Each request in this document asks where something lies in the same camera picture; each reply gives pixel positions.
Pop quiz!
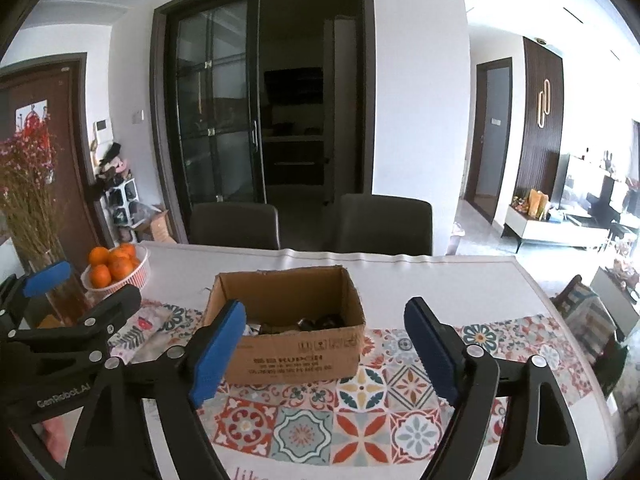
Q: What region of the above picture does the pink white fruit basket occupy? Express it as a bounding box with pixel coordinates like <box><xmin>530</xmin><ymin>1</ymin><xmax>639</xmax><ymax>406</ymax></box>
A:
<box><xmin>81</xmin><ymin>245</ymin><xmax>150</xmax><ymax>293</ymax></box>

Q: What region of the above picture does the patterned table runner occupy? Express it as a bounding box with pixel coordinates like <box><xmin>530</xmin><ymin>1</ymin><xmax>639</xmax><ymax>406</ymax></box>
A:
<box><xmin>107</xmin><ymin>300</ymin><xmax>608</xmax><ymax>468</ymax></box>

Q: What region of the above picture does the person's left hand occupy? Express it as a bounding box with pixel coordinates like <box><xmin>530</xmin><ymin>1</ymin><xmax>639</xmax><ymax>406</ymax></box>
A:
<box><xmin>41</xmin><ymin>410</ymin><xmax>76</xmax><ymax>463</ymax></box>

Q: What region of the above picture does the dark interior door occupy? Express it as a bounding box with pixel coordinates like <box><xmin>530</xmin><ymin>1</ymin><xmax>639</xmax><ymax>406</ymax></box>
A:
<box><xmin>462</xmin><ymin>57</ymin><xmax>513</xmax><ymax>223</ymax></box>

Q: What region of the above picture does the vase of dried red flowers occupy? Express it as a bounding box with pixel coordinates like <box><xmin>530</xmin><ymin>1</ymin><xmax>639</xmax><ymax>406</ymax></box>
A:
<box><xmin>0</xmin><ymin>110</ymin><xmax>91</xmax><ymax>328</ymax></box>

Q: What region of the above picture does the dark dining chair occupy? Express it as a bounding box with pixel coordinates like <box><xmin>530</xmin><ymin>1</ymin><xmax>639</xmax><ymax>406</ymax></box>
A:
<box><xmin>190</xmin><ymin>203</ymin><xmax>280</xmax><ymax>251</ymax></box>
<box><xmin>332</xmin><ymin>193</ymin><xmax>433</xmax><ymax>256</ymax></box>

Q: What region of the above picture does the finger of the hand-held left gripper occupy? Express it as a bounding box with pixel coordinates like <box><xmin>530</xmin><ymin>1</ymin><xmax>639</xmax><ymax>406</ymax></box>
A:
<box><xmin>0</xmin><ymin>260</ymin><xmax>71</xmax><ymax>333</ymax></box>
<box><xmin>10</xmin><ymin>284</ymin><xmax>142</xmax><ymax>367</ymax></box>

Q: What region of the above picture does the white shoe rack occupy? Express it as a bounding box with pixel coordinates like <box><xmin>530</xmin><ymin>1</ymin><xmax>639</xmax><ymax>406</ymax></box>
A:
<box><xmin>90</xmin><ymin>142</ymin><xmax>138</xmax><ymax>243</ymax></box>

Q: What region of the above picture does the brown cardboard box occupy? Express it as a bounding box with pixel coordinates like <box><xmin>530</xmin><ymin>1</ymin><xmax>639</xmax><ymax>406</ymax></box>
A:
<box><xmin>200</xmin><ymin>266</ymin><xmax>367</xmax><ymax>386</ymax></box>

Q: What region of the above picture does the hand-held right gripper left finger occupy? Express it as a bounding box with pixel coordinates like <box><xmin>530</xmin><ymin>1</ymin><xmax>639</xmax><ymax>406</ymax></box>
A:
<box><xmin>65</xmin><ymin>300</ymin><xmax>247</xmax><ymax>480</ymax></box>

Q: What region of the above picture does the brown entrance door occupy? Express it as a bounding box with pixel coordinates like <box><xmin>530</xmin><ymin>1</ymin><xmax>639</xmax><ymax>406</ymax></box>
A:
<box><xmin>0</xmin><ymin>52</ymin><xmax>113</xmax><ymax>261</ymax></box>

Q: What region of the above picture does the chair with patterned blanket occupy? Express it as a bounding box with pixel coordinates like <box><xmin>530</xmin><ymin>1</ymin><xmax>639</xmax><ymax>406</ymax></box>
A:
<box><xmin>550</xmin><ymin>275</ymin><xmax>628</xmax><ymax>396</ymax></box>

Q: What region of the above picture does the black battery charger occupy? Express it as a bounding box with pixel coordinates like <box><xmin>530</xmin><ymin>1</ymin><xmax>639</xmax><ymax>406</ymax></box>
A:
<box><xmin>297</xmin><ymin>312</ymin><xmax>351</xmax><ymax>332</ymax></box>

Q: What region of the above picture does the patterned tissue pack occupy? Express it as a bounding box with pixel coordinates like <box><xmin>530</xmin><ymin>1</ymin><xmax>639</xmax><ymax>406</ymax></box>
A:
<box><xmin>107</xmin><ymin>305</ymin><xmax>173</xmax><ymax>361</ymax></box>

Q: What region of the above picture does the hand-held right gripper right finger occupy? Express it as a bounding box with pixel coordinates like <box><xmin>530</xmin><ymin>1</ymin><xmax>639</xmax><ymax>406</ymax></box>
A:
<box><xmin>404</xmin><ymin>296</ymin><xmax>588</xmax><ymax>480</ymax></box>

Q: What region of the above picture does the white tablecloth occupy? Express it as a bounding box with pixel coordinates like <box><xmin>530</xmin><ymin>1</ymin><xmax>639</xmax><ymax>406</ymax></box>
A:
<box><xmin>30</xmin><ymin>240</ymin><xmax>626</xmax><ymax>480</ymax></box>

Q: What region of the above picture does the flat screen television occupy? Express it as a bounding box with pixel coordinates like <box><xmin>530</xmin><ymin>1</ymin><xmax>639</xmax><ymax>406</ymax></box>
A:
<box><xmin>557</xmin><ymin>152</ymin><xmax>631</xmax><ymax>211</ymax></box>

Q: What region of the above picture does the black glass sliding door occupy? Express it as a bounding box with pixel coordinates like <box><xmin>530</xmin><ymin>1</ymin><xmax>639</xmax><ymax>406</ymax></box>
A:
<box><xmin>150</xmin><ymin>0</ymin><xmax>377</xmax><ymax>243</ymax></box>

